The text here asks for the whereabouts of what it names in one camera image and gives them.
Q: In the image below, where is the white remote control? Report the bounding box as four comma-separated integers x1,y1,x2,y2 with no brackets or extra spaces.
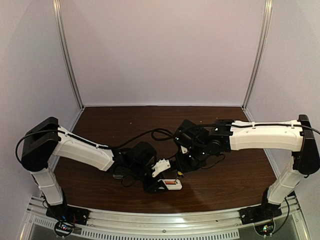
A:
159,179,183,191

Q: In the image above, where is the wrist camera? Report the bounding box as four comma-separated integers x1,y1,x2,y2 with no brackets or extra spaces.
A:
151,158,174,179
179,145,189,154

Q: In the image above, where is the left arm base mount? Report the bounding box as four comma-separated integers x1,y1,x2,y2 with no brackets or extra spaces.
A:
45,204,90,226

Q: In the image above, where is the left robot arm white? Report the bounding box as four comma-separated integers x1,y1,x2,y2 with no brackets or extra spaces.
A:
15,117,182,207

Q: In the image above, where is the orange battery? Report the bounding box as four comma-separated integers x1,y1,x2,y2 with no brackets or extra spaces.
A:
164,181,177,185

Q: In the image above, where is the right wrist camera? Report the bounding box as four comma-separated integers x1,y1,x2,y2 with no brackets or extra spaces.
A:
179,145,189,154

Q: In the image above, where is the aluminium frame post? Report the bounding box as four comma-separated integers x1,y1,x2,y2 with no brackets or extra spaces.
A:
52,0,84,110
242,0,273,111

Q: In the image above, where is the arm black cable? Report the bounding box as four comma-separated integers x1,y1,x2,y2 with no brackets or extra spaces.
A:
151,121,320,151
15,126,176,166

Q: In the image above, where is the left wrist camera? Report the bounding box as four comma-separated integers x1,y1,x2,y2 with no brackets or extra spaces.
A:
151,158,174,179

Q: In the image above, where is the aluminium front rail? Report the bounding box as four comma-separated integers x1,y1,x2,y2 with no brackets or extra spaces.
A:
18,197,311,240

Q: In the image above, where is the grey remote control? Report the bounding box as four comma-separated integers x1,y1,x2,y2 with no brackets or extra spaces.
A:
112,174,124,180

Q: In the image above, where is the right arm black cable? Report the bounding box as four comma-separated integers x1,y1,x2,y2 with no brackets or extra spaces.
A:
151,121,320,151

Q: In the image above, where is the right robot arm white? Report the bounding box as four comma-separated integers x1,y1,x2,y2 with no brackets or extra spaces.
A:
173,114,320,208

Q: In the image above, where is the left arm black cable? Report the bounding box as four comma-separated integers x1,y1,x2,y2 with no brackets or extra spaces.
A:
15,126,176,166

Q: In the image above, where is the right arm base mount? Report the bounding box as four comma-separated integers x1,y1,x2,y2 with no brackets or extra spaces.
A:
238,203,282,225

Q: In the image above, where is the left aluminium frame post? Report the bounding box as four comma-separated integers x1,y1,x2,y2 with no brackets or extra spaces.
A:
52,0,84,110

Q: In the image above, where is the right aluminium frame post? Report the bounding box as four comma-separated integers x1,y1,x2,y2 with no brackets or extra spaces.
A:
242,0,273,111

